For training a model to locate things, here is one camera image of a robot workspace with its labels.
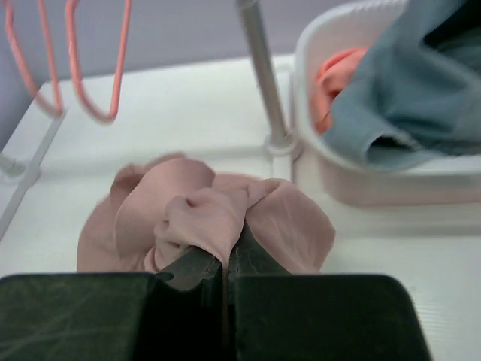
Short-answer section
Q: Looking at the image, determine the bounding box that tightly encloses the blue denim skirt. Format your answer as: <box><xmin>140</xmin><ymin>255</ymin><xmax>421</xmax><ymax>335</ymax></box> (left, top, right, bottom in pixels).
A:
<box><xmin>323</xmin><ymin>1</ymin><xmax>480</xmax><ymax>171</ymax></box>

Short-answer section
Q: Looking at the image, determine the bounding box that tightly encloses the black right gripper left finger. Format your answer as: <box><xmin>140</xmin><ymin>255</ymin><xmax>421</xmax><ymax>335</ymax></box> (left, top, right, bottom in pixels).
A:
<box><xmin>1</xmin><ymin>249</ymin><xmax>222</xmax><ymax>360</ymax></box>

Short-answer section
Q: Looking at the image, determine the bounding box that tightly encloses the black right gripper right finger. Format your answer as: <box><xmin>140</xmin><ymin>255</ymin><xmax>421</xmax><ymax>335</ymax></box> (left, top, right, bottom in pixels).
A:
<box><xmin>228</xmin><ymin>227</ymin><xmax>431</xmax><ymax>361</ymax></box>

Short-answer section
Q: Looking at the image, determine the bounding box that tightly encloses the white clothes rack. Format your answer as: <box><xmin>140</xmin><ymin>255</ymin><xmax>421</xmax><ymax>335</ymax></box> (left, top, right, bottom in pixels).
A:
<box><xmin>1</xmin><ymin>1</ymin><xmax>302</xmax><ymax>232</ymax></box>

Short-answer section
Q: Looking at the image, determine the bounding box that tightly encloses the coral pink skirt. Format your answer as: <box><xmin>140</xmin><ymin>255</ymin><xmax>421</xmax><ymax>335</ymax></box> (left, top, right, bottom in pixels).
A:
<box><xmin>311</xmin><ymin>47</ymin><xmax>368</xmax><ymax>134</ymax></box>

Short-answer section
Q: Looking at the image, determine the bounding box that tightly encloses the white plastic basin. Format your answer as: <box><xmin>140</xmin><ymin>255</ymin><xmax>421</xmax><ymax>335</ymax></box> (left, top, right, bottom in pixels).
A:
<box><xmin>292</xmin><ymin>1</ymin><xmax>480</xmax><ymax>205</ymax></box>

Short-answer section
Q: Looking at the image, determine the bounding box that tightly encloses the pink denim skirt hanger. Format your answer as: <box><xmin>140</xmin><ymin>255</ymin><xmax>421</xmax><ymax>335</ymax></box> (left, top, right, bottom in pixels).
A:
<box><xmin>1</xmin><ymin>1</ymin><xmax>65</xmax><ymax>120</ymax></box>

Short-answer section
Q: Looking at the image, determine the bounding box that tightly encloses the dusty pink dress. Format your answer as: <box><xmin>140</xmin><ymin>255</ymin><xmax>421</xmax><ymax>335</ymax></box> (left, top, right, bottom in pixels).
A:
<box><xmin>77</xmin><ymin>153</ymin><xmax>335</xmax><ymax>274</ymax></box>

